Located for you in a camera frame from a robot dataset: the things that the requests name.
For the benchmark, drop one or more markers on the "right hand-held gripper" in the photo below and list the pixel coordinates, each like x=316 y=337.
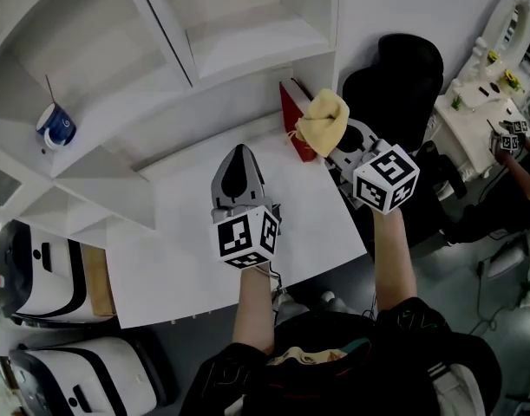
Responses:
x=388 y=176

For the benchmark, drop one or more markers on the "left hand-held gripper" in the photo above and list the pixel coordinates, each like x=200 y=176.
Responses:
x=234 y=238

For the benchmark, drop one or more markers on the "yellow cleaning cloth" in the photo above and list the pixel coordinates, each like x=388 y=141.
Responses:
x=323 y=121

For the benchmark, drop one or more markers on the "white shelf unit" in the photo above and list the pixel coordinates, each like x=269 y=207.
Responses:
x=117 y=59

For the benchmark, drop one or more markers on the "white striped shoulder bag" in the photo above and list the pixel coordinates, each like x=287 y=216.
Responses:
x=457 y=388

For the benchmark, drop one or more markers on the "person's right forearm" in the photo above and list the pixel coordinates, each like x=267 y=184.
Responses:
x=394 y=262

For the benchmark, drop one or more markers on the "person's left forearm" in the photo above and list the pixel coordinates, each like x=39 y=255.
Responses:
x=253 y=314

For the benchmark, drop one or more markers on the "white table top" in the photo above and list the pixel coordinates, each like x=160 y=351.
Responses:
x=308 y=232

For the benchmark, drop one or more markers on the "red book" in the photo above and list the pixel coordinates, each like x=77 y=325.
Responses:
x=290 y=119

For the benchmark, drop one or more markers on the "black office chair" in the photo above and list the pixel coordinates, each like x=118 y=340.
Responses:
x=399 y=80

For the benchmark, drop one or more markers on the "small green plant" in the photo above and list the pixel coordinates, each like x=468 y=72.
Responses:
x=456 y=102

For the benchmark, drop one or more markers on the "white vanity table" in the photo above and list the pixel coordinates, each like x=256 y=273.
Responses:
x=473 y=128

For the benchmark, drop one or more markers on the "person's white shoe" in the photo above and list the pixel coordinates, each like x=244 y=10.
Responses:
x=336 y=302
x=290 y=308

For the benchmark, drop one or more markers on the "sunflower decoration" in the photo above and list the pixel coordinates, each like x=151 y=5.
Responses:
x=512 y=79
x=492 y=56

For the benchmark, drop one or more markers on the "brown cardboard box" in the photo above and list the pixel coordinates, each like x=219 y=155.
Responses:
x=99 y=280

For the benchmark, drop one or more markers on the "blue mug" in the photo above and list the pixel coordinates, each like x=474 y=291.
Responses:
x=58 y=128

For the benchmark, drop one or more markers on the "white oval mirror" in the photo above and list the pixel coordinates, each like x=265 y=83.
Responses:
x=507 y=24

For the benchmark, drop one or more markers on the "white black robot upper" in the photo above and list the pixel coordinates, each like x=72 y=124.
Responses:
x=56 y=275

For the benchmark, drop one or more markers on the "white black robot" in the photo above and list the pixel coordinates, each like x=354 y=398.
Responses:
x=95 y=371
x=56 y=275

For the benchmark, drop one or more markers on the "thin dark stirring stick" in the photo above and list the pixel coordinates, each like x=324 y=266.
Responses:
x=51 y=90

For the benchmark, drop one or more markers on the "person's black shirt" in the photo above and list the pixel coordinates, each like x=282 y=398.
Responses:
x=355 y=375

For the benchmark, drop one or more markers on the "white black robot lower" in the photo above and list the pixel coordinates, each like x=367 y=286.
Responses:
x=95 y=371

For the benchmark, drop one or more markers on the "ribbed glass cabinet door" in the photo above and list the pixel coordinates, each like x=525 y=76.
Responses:
x=0 y=184

